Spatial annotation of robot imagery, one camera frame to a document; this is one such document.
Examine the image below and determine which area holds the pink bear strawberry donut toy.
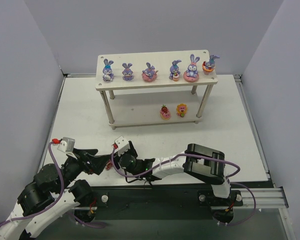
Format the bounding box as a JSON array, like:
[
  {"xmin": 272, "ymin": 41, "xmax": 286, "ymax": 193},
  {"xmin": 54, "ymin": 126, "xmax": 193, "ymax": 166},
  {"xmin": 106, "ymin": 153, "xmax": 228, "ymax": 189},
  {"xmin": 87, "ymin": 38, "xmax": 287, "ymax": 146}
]
[{"xmin": 159, "ymin": 104, "xmax": 171, "ymax": 120}]

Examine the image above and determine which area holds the pink bear sunflower toy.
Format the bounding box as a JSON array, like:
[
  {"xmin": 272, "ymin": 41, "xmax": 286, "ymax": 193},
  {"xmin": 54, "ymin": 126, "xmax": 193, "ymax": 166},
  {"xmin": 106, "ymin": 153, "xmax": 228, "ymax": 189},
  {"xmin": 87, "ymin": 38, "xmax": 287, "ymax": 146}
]
[{"xmin": 176, "ymin": 103, "xmax": 188, "ymax": 118}]

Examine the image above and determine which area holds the purple bunny sitting toy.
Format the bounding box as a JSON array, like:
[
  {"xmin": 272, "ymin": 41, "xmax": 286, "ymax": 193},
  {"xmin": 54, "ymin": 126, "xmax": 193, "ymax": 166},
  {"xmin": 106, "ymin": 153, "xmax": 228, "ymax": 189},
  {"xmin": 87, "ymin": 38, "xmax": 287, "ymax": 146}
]
[{"xmin": 122, "ymin": 63, "xmax": 134, "ymax": 81}]

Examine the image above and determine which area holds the purple bunny blue bow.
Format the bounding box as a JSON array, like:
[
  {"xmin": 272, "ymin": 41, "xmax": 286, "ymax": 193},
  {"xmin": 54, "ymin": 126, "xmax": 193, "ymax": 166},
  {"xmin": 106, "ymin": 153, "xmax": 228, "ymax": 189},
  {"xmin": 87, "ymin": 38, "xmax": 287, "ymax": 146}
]
[{"xmin": 102, "ymin": 58, "xmax": 114, "ymax": 82}]

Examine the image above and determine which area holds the small purple bunny with strawberry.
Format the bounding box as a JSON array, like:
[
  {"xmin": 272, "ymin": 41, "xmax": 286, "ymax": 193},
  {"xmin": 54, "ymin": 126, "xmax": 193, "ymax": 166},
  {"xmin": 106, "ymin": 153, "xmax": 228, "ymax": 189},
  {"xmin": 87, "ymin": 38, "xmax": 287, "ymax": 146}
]
[{"xmin": 169, "ymin": 59, "xmax": 182, "ymax": 82}]

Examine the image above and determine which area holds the purple bunny red base toy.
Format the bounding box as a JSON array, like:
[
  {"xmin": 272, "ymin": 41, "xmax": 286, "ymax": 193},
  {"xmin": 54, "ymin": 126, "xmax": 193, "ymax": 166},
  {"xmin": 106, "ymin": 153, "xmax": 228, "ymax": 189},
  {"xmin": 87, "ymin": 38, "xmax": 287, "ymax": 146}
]
[{"xmin": 202, "ymin": 54, "xmax": 220, "ymax": 75}]

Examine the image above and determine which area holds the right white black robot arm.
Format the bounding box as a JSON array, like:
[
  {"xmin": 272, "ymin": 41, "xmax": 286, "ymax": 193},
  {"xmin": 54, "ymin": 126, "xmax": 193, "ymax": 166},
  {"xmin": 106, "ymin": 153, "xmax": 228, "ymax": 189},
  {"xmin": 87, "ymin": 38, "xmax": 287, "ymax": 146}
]
[{"xmin": 111, "ymin": 137, "xmax": 231, "ymax": 199}]

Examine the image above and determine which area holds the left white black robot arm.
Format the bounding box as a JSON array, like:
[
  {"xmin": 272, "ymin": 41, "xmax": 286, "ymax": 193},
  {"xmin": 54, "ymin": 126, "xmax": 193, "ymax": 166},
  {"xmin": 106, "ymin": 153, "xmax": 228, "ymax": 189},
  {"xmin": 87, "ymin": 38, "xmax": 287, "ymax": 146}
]
[{"xmin": 0, "ymin": 149, "xmax": 110, "ymax": 240}]

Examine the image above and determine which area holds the white wooden two-tier shelf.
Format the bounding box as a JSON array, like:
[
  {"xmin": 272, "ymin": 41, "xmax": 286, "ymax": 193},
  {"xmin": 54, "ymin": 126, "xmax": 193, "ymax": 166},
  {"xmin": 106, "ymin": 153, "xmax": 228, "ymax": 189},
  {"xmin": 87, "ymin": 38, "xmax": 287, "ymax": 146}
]
[{"xmin": 95, "ymin": 49, "xmax": 218, "ymax": 129}]

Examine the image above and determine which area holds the pink strawberry cake toy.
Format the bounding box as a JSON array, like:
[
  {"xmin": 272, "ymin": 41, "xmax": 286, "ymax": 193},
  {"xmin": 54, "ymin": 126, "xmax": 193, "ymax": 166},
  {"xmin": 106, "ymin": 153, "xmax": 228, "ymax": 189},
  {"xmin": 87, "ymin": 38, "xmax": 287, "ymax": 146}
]
[{"xmin": 105, "ymin": 161, "xmax": 113, "ymax": 171}]

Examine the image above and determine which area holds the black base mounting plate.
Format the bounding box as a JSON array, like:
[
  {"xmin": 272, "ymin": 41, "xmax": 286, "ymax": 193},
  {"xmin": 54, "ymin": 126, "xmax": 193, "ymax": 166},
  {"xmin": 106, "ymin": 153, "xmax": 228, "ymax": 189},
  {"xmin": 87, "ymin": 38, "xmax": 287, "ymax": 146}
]
[{"xmin": 62, "ymin": 186, "xmax": 243, "ymax": 221}]

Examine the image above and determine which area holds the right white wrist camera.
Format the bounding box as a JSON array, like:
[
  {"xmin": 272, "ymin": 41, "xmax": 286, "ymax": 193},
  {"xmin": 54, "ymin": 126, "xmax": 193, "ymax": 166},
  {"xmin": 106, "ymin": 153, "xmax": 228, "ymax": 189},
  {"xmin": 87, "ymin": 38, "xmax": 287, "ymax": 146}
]
[{"xmin": 113, "ymin": 136, "xmax": 130, "ymax": 156}]

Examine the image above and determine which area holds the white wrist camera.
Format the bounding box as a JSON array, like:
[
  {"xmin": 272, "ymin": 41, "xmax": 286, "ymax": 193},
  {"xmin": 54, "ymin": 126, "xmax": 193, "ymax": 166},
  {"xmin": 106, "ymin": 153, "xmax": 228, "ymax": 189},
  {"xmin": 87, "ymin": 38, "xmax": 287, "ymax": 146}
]
[
  {"xmin": 113, "ymin": 136, "xmax": 130, "ymax": 156},
  {"xmin": 52, "ymin": 137, "xmax": 75, "ymax": 153}
]

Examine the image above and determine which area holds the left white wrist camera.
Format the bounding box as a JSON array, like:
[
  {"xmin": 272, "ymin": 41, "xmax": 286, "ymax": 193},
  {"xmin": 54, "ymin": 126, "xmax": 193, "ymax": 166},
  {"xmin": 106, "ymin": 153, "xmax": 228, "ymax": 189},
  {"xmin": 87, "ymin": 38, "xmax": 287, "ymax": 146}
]
[{"xmin": 52, "ymin": 137, "xmax": 75, "ymax": 153}]

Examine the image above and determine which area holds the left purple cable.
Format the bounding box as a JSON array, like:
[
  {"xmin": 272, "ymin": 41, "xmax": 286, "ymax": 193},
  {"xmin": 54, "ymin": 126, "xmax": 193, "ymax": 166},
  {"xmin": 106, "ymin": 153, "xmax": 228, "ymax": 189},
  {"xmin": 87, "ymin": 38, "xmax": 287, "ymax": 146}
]
[{"xmin": 0, "ymin": 141, "xmax": 66, "ymax": 228}]

